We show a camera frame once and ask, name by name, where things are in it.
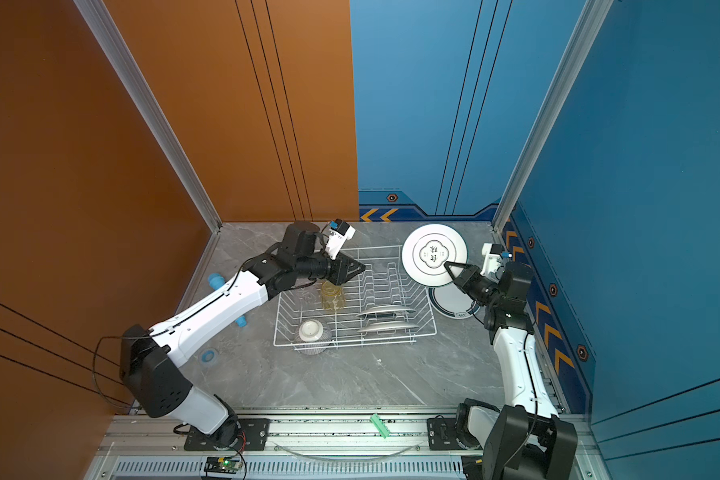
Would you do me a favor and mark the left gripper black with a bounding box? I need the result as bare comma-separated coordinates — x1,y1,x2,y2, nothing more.
295,250,367,287

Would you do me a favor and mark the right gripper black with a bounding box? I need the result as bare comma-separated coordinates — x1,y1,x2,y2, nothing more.
445,262,503,309

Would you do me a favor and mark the white plate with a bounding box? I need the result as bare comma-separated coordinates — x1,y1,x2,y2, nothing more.
358,320,419,335
357,305,416,317
431,285,480,316
401,224,468,287
427,286,482,320

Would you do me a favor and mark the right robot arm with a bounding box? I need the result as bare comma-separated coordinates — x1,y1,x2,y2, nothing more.
444,261,578,479

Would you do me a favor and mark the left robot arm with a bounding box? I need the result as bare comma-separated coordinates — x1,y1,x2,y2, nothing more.
120,219,365,448

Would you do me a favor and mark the yellow transparent cup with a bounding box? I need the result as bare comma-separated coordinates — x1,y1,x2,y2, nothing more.
320,281,346,312

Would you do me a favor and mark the clear upside-down glass bowl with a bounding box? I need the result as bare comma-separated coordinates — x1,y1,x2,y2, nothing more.
295,320,332,355

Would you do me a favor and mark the left circuit board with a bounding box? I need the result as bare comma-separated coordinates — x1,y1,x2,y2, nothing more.
203,456,246,479

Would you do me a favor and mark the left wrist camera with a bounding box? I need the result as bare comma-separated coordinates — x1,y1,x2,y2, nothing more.
324,219,356,260

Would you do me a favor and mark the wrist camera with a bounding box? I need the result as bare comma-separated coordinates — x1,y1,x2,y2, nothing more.
481,243,512,281
324,219,356,260

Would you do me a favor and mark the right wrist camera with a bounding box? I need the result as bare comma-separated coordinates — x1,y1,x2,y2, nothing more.
481,243,512,281

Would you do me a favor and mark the white wire dish rack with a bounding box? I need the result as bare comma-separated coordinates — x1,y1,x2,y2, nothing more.
273,245,437,351

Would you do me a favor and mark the blue cylinder handle tool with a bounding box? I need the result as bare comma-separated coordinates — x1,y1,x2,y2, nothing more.
208,273,247,328

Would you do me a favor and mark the green clip on rail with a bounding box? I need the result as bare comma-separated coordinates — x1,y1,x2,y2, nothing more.
370,413,391,439

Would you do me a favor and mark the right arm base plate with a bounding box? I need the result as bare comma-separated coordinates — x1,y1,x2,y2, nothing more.
426,415,463,451

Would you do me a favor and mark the aluminium front rail frame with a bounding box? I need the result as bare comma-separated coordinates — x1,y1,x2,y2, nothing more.
83,406,613,480

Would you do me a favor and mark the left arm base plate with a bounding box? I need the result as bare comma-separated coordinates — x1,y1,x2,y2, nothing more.
183,417,270,452

